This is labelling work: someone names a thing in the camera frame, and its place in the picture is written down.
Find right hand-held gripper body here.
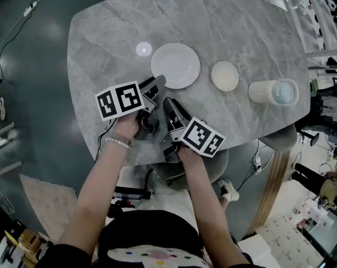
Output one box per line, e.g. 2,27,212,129
160,117,226,164

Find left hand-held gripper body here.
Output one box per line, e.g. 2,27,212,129
95,80,161,134

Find person's right forearm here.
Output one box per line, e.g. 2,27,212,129
176,146,250,266

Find person's left forearm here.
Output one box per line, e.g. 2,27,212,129
58,138,133,251

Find person's left hand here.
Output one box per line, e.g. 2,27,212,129
112,112,142,144

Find gray upholstered chair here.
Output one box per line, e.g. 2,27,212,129
153,146,230,189

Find white power adapter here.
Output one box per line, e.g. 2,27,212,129
253,154,263,175

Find white shoe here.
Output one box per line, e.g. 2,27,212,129
218,179,240,203

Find white trousers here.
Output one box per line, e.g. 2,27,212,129
109,165,199,228

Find white lidded jug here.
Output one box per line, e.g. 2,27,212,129
247,78,300,106

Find black belt device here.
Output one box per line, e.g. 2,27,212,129
114,186,153,201

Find black shirt with plush patch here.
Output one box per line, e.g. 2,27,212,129
40,209,253,268

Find white cardboard box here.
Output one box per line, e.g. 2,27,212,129
237,233,272,268

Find beige rug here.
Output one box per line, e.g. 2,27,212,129
19,173,79,244

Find white power strip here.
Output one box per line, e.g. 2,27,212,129
23,1,38,18

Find white metal rack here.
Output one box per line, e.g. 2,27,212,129
257,0,337,66

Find white bead bracelet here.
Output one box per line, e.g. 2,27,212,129
105,136,133,151

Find white table frame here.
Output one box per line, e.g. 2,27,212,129
0,121,23,178

